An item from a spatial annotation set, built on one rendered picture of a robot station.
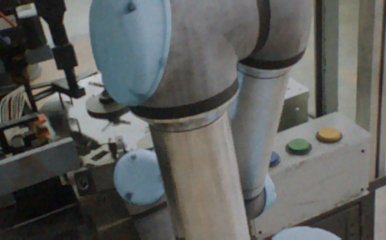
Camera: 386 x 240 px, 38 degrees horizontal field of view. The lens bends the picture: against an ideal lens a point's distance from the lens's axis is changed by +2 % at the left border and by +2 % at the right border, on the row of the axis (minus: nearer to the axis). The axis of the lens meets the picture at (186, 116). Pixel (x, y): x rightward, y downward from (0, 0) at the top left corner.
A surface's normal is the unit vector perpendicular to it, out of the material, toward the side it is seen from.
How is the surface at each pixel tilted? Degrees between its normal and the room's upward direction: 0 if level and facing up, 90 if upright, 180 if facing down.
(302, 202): 90
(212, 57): 86
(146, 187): 58
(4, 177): 90
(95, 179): 62
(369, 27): 90
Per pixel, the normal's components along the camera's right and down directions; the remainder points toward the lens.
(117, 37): -0.85, 0.25
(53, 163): 0.40, 0.42
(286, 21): 0.67, 0.48
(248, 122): -0.26, 0.69
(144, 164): 0.12, -0.04
